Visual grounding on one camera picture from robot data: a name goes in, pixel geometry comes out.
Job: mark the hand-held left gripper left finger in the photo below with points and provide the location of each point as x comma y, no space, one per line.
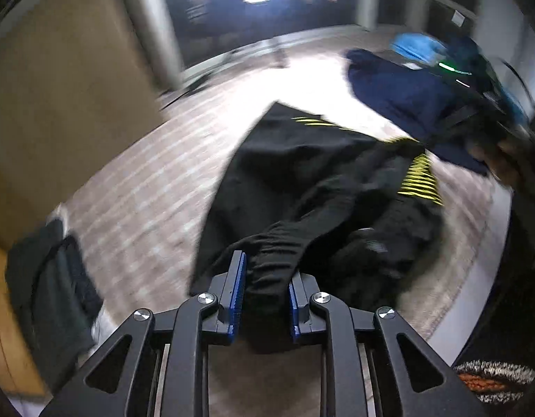
237,295

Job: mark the wooden bed frame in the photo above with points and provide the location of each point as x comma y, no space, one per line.
11,334

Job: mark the beige striped blanket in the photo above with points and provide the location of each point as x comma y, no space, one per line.
172,191

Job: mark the navy blue garment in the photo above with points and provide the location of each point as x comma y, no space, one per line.
406,100

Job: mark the dark glass window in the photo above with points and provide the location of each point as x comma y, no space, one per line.
259,13

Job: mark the person's right hand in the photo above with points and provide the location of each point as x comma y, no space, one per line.
504,160

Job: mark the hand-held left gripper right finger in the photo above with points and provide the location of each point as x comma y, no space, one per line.
295,308

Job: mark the orange and white knitted cloth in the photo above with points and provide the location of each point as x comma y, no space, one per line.
495,382

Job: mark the black pants with yellow stripes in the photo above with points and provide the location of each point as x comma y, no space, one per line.
311,182

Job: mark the light blue cloth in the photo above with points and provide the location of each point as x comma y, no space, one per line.
417,47

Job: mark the dark green folded garment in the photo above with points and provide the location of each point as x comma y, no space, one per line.
50,295

